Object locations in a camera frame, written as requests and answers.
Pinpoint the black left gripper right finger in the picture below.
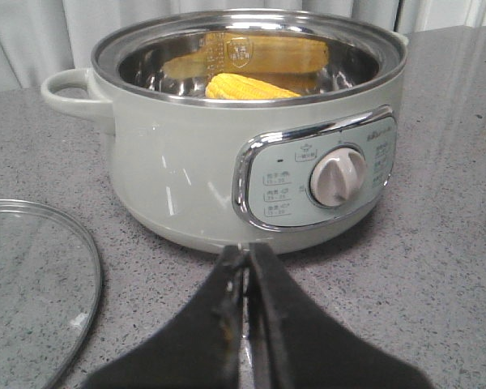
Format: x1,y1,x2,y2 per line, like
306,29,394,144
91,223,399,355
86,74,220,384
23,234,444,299
247,243,432,388

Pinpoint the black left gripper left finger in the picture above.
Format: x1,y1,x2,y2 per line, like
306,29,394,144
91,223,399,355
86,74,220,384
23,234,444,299
83,246,245,388

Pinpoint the glass pot lid steel rim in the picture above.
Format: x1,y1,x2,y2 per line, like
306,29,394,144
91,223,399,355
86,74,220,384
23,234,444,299
0,199,103,388

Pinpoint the yellow corn cob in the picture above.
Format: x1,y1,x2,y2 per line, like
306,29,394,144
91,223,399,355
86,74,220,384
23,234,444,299
205,73,301,100

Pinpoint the pale green electric cooking pot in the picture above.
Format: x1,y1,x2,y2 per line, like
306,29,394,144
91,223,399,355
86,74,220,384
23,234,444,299
40,9,408,253

